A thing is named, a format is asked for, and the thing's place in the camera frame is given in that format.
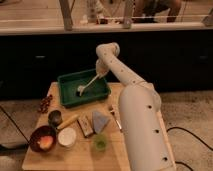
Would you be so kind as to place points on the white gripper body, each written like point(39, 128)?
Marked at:
point(101, 69)

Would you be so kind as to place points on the white dish brush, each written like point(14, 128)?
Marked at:
point(81, 88)

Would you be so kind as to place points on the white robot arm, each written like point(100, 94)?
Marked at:
point(139, 106)

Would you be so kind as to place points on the green plastic tray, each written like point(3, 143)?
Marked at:
point(69, 83)

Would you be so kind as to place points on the metal fork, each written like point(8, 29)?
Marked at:
point(112, 112)

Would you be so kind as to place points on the blue grey cloth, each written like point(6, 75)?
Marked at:
point(99, 121)

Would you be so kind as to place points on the brown rectangular block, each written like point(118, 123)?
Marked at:
point(85, 125)

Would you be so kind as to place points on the red grapes bunch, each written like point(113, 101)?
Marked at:
point(45, 103)

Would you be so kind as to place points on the dark metal cup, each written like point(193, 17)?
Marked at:
point(55, 118)

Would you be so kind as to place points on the wooden table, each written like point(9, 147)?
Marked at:
point(82, 156)

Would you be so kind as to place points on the person in background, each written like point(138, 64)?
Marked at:
point(145, 10)

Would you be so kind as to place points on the green small cup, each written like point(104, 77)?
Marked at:
point(100, 142)

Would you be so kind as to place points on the white round lid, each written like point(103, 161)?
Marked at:
point(67, 137)

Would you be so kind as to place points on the brown wooden bowl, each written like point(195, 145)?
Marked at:
point(38, 134)

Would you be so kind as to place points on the peach fruit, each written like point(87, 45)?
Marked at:
point(46, 142)

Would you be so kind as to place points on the yellow handled tool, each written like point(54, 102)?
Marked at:
point(67, 122)

